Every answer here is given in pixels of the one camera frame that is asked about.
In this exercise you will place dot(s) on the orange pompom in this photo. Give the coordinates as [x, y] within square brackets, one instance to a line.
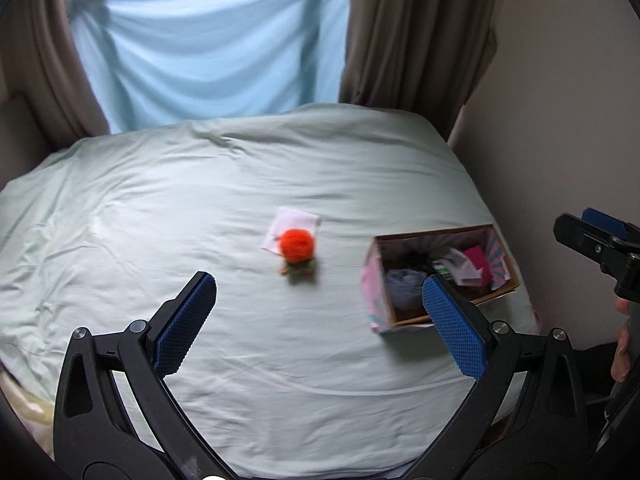
[296, 245]

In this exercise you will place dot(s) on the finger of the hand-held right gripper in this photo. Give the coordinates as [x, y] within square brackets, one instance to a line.
[605, 222]
[582, 240]

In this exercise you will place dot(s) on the light blue hanging cloth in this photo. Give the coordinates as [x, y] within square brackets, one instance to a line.
[210, 45]

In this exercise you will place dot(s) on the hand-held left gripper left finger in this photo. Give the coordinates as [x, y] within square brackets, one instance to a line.
[185, 325]

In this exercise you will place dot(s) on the blue-grey knitted ball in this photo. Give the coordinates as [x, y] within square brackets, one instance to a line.
[405, 286]

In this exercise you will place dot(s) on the white pink cloth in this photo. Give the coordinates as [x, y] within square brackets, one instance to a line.
[290, 221]

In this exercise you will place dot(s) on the pink zip pouch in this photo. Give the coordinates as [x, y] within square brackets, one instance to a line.
[476, 261]

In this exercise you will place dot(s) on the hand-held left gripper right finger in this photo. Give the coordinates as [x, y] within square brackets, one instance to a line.
[452, 327]

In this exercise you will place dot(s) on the green wet wipes packet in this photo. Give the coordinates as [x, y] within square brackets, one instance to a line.
[442, 267]

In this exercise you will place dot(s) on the brown curtain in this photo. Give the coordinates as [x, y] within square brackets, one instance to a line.
[55, 70]
[415, 40]

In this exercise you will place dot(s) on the pink printed cardboard box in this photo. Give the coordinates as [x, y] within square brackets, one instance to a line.
[375, 285]

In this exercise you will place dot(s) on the cream folded bedding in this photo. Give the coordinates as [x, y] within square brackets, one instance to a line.
[22, 405]

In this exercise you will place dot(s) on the person's right hand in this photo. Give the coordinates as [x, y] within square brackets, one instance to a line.
[622, 355]

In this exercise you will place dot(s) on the small brown plush toy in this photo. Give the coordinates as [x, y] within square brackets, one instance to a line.
[300, 269]

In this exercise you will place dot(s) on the bed with mint green sheet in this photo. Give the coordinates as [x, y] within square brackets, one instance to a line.
[200, 210]

